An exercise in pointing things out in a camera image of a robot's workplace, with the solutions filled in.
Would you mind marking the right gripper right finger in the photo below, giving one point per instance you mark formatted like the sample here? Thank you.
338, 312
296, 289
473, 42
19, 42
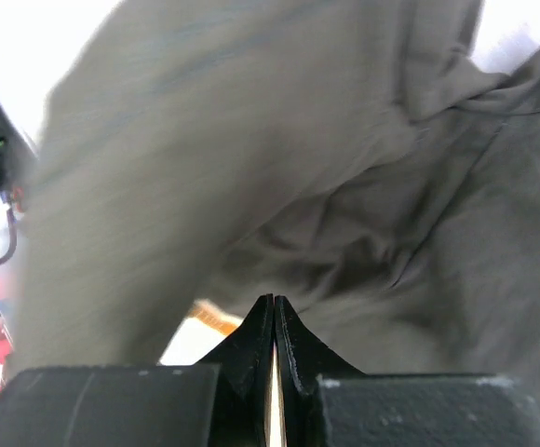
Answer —
301, 359

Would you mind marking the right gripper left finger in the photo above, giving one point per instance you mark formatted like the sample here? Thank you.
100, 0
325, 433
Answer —
244, 359

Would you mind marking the olive green underwear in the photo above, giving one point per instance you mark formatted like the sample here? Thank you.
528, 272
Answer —
377, 162

